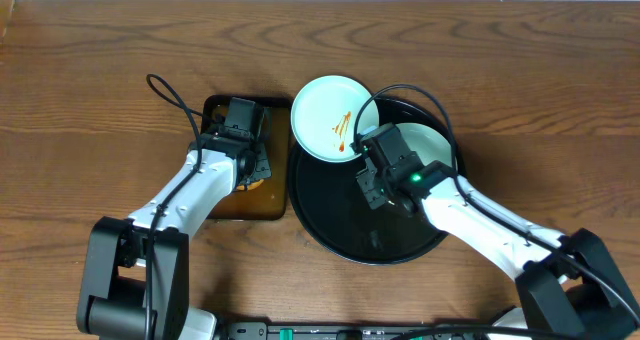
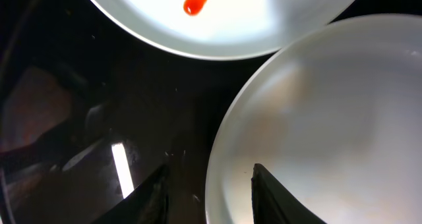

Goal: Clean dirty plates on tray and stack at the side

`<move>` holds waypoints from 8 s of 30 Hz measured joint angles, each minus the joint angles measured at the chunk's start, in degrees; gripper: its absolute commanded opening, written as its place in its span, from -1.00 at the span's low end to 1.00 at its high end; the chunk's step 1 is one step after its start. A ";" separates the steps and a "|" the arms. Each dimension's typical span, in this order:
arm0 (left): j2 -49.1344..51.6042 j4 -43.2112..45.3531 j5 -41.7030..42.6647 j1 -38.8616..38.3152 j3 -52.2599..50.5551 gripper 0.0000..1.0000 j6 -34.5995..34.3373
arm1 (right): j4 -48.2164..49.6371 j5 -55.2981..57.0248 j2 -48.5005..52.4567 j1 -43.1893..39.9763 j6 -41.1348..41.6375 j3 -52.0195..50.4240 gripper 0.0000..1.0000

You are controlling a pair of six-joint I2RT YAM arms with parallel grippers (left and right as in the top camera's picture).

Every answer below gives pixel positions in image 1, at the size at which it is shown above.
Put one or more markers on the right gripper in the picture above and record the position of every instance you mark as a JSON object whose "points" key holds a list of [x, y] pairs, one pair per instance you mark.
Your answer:
{"points": [[366, 182]]}

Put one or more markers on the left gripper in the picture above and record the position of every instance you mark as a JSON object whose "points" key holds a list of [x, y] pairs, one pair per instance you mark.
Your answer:
{"points": [[261, 165]]}

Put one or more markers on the green and orange sponge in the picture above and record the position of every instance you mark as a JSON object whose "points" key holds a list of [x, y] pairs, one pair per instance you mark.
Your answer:
{"points": [[249, 186]]}

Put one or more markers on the light blue plate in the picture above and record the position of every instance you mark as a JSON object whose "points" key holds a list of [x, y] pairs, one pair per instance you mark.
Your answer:
{"points": [[424, 143], [323, 117]]}

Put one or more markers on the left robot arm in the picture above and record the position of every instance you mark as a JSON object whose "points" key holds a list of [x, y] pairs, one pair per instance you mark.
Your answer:
{"points": [[135, 283]]}

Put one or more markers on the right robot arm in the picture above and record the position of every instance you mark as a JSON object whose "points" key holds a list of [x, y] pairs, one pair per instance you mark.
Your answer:
{"points": [[569, 286]]}

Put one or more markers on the black rectangular water tray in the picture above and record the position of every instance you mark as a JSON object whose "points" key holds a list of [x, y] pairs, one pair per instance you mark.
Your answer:
{"points": [[266, 200]]}

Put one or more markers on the round black serving tray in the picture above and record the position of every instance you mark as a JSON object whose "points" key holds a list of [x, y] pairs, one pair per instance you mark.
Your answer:
{"points": [[330, 205]]}

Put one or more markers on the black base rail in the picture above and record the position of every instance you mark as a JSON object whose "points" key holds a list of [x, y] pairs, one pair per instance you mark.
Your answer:
{"points": [[262, 331]]}

